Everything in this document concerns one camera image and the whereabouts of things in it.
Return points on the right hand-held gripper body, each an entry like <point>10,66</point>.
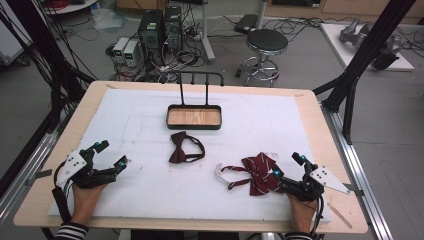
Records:
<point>328,180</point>

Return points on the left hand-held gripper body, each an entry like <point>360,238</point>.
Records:
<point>71,165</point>

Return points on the red white-striped bow tie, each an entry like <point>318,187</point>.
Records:
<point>260,170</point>

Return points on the plain dark maroon bow tie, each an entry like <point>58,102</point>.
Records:
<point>178,150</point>

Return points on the black rack with wooden tray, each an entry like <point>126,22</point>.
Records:
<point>194,117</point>

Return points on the person's left hand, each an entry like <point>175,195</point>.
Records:
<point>85,203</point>

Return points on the person's right hand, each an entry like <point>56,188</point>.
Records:
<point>301,215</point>

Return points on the grey metal clip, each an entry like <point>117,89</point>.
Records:
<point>40,175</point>
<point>351,189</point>

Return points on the white foam mat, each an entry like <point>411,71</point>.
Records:
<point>133,133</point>

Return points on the thin wooden stick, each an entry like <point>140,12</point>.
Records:
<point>340,215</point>

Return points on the white bench power supply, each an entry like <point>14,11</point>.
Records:
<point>120,48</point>
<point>131,53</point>

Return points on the white floor platform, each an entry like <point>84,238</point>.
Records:
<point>336,43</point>

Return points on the black round stool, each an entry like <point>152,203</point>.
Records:
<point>266,40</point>

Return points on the wide black computer tower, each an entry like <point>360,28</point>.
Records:
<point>150,31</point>

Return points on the clear plastic bag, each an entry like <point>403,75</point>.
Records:
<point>106,19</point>

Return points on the narrow black computer tower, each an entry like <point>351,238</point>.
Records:
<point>173,28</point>

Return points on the round white table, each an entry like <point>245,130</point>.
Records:
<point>70,7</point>

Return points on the flat black box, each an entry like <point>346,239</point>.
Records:
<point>246,23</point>

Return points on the grey desk leg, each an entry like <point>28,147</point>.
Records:
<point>206,36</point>

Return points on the aluminium rail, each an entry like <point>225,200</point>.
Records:
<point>26,166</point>
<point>360,173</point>

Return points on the black metal frame strut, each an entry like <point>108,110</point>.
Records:
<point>370,50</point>

